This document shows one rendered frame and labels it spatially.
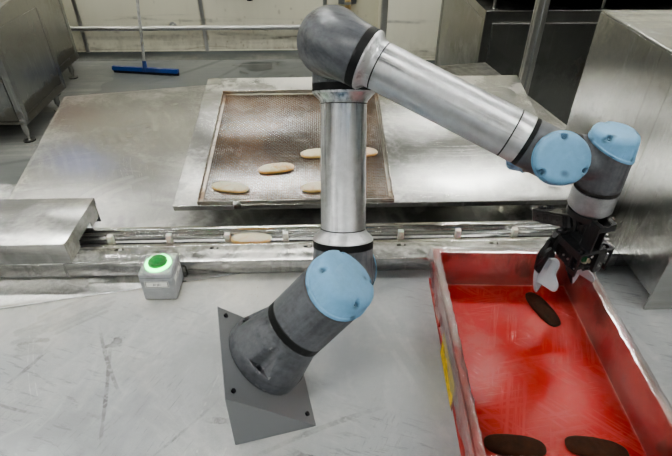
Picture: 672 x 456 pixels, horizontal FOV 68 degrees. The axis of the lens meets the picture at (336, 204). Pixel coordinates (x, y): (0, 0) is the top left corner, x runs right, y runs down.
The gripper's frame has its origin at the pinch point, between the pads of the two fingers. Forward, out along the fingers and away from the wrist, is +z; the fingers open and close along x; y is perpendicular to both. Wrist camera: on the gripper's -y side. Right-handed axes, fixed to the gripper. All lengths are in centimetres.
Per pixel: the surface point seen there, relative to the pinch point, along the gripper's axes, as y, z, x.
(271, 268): -28, 7, -53
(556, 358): 11.6, 8.4, -5.0
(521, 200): -29.2, 2.5, 12.5
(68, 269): -39, 6, -98
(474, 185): -37.5, 1.4, 3.4
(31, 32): -320, 30, -161
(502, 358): 8.6, 8.4, -15.0
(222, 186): -54, 0, -61
